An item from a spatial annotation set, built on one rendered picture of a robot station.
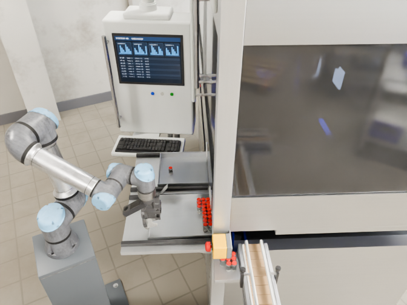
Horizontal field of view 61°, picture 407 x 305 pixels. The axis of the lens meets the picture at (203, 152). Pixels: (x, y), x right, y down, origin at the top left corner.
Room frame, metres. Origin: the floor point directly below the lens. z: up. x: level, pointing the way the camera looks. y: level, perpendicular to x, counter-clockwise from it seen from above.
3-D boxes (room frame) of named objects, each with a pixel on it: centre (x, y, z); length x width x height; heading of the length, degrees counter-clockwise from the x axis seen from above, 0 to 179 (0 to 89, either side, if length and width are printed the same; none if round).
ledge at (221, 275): (0.85, -0.11, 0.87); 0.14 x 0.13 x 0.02; 93
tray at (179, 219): (1.11, 0.08, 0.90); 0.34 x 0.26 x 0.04; 94
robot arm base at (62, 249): (1.02, 0.66, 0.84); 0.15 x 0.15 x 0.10
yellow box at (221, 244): (0.87, -0.07, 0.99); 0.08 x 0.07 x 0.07; 93
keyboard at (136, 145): (1.77, 0.35, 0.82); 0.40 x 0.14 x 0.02; 86
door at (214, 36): (1.20, -0.04, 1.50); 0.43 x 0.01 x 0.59; 3
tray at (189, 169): (1.45, 0.07, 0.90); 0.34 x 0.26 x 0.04; 93
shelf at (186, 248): (1.28, 0.14, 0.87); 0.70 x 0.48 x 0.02; 3
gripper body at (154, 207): (1.03, 0.23, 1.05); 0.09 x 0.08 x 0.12; 93
